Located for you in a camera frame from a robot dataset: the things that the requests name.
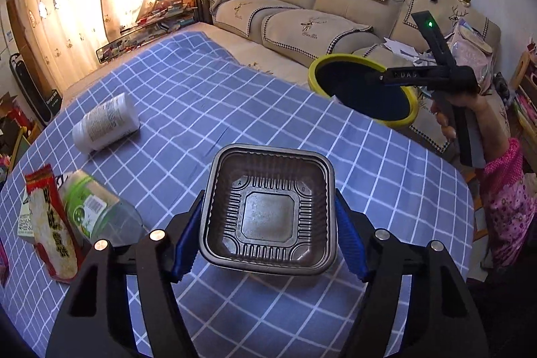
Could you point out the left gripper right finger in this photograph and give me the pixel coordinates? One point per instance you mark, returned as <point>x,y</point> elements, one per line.
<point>442,319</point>

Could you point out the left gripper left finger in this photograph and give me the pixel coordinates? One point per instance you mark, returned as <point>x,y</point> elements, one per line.
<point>94,319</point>

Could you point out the red snack bag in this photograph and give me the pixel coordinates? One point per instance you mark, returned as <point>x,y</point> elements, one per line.
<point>55,241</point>

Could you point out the green label plastic bottle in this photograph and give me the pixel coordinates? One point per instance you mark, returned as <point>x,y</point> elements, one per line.
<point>97,213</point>

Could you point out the green tea box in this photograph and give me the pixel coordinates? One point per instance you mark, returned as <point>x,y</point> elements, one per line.
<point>24,222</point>

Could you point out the dark plastic food tray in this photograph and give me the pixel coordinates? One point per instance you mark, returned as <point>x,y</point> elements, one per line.
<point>270,210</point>

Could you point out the white medicine bottle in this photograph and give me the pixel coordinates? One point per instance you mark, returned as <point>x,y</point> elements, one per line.
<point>106,124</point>

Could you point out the pink sleeved forearm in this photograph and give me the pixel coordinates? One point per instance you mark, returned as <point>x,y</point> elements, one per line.
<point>508,194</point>

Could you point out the yellow rimmed black trash bin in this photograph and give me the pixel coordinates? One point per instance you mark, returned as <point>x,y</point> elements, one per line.
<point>354,81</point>

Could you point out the person right hand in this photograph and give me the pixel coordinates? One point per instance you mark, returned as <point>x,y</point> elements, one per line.
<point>449,114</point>

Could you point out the beige sofa with covers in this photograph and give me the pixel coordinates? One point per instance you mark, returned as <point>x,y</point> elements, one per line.
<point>304,30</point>

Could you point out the blue checkered tablecloth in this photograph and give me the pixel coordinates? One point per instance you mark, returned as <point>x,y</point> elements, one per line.
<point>192,99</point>

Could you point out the floral floor mattress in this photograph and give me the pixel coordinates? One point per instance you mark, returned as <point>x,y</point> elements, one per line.
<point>246,52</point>

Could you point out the black tower fan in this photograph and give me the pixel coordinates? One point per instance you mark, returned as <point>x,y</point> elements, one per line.
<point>30,91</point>

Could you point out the book rack by window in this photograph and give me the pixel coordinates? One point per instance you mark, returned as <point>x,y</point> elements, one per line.
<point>150,28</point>

